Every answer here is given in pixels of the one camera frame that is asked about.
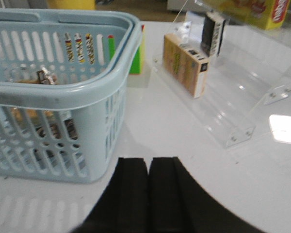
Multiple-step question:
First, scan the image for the beige tissue pack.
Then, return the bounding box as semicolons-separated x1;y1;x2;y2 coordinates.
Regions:
162;33;209;98

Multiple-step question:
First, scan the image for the black white small box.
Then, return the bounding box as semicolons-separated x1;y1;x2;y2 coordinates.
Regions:
201;11;226;57

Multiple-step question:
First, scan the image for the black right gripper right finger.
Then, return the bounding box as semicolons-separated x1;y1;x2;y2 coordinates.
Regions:
149;157;260;233

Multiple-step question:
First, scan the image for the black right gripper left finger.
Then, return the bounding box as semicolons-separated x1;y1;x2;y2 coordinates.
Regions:
72;158;148;233

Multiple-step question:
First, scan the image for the light blue plastic basket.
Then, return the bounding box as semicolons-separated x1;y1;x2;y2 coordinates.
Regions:
0;8;142;183

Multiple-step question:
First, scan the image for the green red yellow box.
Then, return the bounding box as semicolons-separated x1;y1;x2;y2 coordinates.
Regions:
107;24;145;75

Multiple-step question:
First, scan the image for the packaged bread clear wrapper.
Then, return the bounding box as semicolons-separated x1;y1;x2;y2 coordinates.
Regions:
11;69;80;146

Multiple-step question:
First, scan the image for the clear acrylic right shelf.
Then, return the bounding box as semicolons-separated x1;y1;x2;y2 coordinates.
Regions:
153;0;291;148

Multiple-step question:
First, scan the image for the black tissue pack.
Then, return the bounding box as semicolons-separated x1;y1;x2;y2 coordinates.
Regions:
32;137;85;175

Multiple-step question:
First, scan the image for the yellow Nabati wafer box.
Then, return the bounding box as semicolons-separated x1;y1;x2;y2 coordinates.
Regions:
217;0;290;30

